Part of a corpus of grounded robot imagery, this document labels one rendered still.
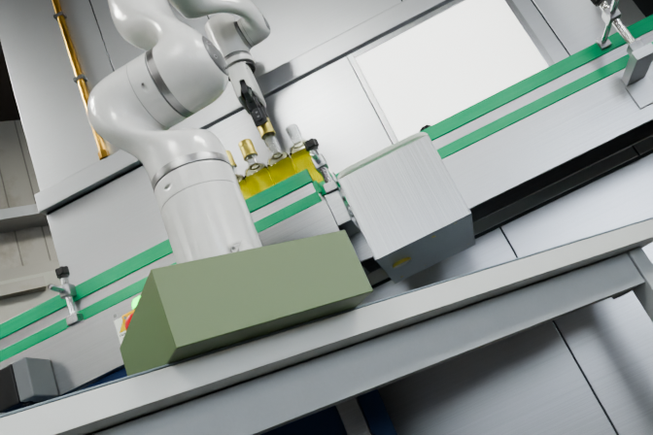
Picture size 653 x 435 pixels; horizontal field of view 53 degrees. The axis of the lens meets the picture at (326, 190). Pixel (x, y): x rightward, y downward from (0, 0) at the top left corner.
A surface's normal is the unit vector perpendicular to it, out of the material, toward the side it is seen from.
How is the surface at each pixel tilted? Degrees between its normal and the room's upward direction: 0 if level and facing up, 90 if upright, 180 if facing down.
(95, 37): 90
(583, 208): 90
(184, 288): 90
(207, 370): 90
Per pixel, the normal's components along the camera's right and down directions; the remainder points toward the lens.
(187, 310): 0.38, -0.52
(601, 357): -0.24, -0.30
